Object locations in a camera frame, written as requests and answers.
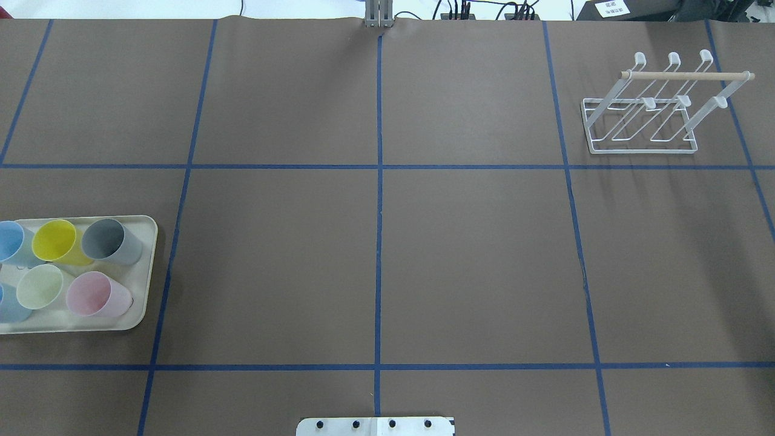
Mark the aluminium frame post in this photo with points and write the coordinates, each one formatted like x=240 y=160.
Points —
x=378 y=13

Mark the white wire cup rack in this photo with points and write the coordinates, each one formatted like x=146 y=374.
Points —
x=657 y=112

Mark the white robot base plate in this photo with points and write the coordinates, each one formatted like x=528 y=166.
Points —
x=432 y=425

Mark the cream plastic tray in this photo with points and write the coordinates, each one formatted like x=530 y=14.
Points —
x=135 y=277

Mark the light blue cup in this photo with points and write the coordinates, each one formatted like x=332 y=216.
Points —
x=16 y=245
x=12 y=311

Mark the grey cup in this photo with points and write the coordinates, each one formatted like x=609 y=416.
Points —
x=110 y=241

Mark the yellow cup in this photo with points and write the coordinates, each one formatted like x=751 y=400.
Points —
x=59 y=242

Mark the pink cup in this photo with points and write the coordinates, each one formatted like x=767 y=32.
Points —
x=94 y=294

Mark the pale green cup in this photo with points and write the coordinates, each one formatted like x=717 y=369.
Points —
x=44 y=287

